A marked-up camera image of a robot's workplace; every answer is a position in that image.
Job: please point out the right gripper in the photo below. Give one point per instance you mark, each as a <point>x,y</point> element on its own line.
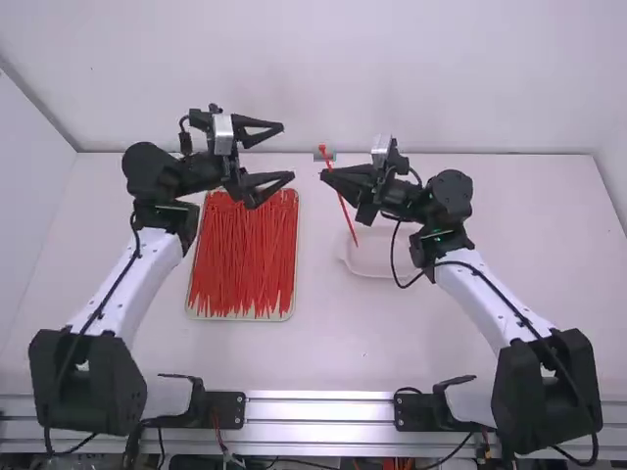
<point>382,193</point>

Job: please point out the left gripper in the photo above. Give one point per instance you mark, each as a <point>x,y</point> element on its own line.
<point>225,166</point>

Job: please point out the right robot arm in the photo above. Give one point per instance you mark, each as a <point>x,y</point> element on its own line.
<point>490,294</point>

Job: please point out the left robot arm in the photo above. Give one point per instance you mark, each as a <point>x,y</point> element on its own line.
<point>137,264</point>

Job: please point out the white dish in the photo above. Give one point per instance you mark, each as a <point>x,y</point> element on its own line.
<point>372,259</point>

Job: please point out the pale tray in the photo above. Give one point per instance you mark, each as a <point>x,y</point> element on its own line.
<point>274,319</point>

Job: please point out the silver rails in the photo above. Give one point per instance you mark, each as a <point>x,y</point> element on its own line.
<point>318,406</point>

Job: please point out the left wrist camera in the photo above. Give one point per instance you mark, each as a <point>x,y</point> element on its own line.
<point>224,134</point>

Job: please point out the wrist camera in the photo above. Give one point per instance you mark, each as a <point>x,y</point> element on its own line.
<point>382,152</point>
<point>224,134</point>

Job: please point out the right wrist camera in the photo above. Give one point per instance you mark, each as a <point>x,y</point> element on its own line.
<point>382,152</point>

